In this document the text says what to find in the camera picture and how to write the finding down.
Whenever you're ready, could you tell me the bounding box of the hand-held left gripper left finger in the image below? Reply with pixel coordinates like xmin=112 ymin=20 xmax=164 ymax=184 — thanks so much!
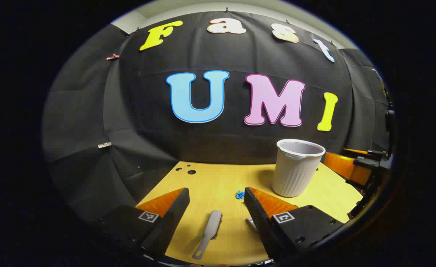
xmin=98 ymin=188 xmax=191 ymax=257

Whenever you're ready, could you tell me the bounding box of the black backdrop cloth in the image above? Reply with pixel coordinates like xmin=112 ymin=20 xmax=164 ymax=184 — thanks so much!
xmin=42 ymin=11 xmax=393 ymax=223

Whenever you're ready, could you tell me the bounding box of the small grey broom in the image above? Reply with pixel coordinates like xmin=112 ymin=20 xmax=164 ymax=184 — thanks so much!
xmin=192 ymin=210 xmax=223 ymax=260

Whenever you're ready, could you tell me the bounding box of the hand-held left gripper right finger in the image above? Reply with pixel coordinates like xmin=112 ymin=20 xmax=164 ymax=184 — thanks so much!
xmin=244 ymin=187 xmax=344 ymax=261

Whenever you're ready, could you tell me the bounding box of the wooden desktop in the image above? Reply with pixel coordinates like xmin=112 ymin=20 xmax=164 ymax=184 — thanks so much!
xmin=136 ymin=161 xmax=363 ymax=267

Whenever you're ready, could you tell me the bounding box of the white ribbed garbage bin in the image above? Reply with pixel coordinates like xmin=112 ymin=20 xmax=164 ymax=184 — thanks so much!
xmin=272 ymin=139 xmax=326 ymax=198

